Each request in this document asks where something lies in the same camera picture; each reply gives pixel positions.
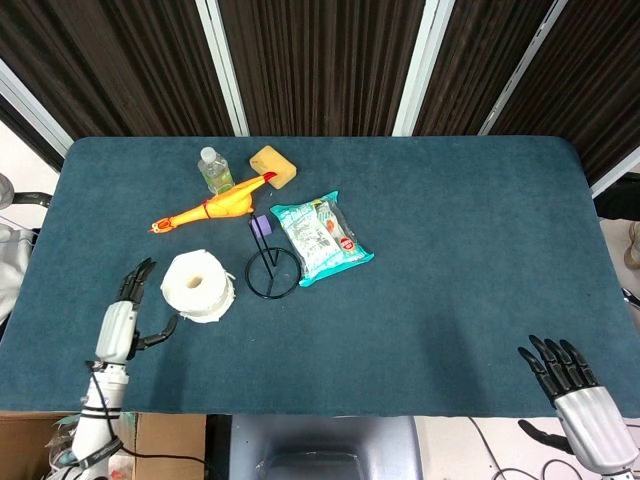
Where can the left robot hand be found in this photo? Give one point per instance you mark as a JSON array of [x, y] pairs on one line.
[[120, 325]]

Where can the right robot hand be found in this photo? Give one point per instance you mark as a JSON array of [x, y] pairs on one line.
[[587, 405]]

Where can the white toilet paper roll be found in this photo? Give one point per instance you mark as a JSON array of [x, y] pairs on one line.
[[197, 286]]

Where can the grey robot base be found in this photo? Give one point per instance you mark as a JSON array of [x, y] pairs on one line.
[[325, 447]]

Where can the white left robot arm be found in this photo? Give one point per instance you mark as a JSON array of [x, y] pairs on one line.
[[95, 425]]

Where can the cardboard box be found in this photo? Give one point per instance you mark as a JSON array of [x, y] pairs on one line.
[[165, 440]]

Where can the yellow rubber chicken toy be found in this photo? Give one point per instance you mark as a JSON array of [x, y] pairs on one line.
[[212, 206]]

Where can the black chair armrest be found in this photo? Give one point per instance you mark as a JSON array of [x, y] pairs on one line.
[[27, 199]]

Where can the purple cube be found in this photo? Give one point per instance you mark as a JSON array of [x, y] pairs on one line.
[[264, 226]]

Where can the clear plastic bottle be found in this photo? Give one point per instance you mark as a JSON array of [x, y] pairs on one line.
[[215, 171]]

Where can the teal snack package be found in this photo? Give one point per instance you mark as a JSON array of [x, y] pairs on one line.
[[320, 235]]

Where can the yellow sponge block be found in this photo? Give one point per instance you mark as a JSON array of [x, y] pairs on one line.
[[272, 166]]

